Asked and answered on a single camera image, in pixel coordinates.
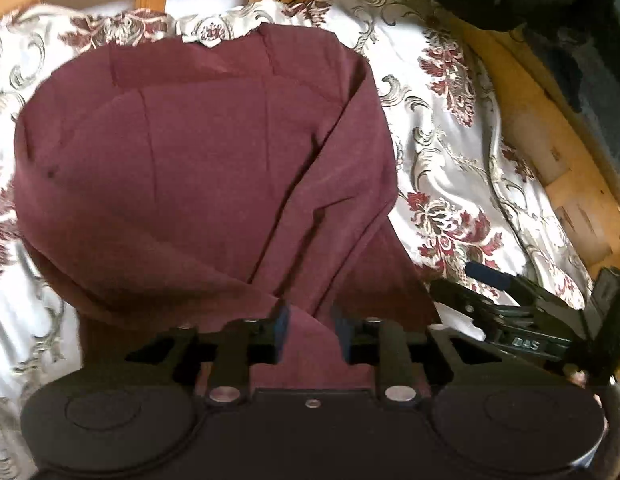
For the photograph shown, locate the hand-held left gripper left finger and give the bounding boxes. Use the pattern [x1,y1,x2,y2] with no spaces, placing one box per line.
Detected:
[125,302,291,406]

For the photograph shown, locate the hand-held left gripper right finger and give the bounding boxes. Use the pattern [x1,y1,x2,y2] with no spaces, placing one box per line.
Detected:
[332,304,496,406]

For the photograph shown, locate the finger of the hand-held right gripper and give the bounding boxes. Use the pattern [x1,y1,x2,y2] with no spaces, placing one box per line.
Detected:
[429,278,495,341]
[464,261,528,297]

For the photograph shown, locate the maroon garment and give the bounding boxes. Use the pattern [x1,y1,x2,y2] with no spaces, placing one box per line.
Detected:
[12,23,443,395]

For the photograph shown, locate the person's right forearm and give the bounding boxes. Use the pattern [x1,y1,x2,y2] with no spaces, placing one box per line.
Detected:
[592,382,620,480]

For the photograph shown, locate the person's right hand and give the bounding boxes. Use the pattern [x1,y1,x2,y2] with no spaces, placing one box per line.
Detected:
[564,364,604,407]

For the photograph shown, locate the floral white bedspread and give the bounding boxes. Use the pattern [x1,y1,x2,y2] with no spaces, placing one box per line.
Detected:
[0,0,595,480]

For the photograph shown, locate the wooden bed frame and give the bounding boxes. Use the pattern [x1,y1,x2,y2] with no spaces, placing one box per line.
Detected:
[0,0,620,273]

